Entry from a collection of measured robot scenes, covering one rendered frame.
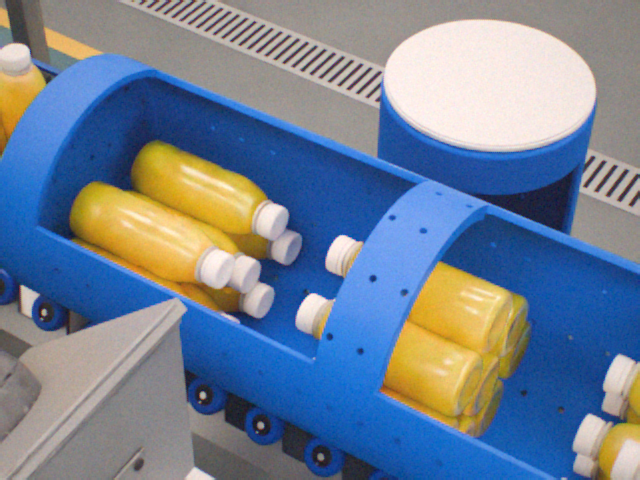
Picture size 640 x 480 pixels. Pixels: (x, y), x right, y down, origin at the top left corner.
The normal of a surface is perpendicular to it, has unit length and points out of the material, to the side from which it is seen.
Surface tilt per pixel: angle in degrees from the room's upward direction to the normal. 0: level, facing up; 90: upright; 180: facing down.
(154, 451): 90
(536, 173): 90
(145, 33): 0
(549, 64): 0
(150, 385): 90
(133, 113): 90
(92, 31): 0
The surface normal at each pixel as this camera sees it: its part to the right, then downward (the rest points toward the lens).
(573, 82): 0.00, -0.72
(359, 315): -0.37, -0.11
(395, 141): -0.88, 0.33
